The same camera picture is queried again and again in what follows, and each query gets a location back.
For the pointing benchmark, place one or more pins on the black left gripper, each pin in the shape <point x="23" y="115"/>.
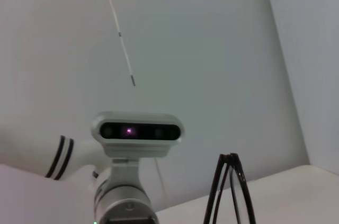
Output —
<point x="127" y="220"/>

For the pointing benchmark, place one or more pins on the black glasses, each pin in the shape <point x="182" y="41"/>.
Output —
<point x="225" y="171"/>

